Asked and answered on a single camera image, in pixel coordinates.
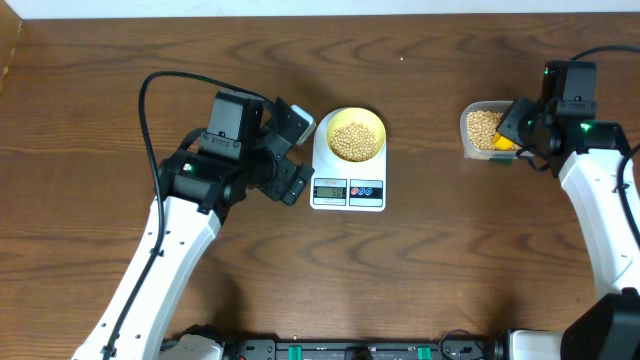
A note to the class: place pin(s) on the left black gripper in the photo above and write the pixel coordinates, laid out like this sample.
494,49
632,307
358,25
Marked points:
277,186

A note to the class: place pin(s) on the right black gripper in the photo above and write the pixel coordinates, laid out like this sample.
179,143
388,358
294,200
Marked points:
507,124

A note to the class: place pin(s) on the yellow measuring scoop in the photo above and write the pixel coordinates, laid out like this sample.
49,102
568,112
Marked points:
502,143

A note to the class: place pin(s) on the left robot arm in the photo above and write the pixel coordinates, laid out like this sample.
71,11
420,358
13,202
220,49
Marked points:
194,194

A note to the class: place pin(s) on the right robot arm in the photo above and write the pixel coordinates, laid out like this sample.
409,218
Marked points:
592,161

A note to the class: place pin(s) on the white digital kitchen scale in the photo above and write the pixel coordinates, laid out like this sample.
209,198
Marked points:
346,186

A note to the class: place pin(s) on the soybeans in bowl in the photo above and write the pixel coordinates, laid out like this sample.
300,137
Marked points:
354,142

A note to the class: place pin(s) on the yellow plastic bowl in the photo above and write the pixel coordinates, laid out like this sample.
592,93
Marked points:
359,115

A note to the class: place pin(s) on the soybeans in container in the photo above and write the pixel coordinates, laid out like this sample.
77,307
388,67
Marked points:
481,127

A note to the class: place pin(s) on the green tape piece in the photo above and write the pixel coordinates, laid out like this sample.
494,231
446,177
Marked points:
506,161

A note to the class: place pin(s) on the clear plastic container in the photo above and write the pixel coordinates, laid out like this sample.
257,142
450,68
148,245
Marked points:
472,152

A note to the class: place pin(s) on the wooden side panel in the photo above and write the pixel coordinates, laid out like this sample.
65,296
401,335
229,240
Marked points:
10,29

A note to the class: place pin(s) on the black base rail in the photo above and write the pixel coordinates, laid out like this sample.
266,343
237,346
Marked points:
447,348

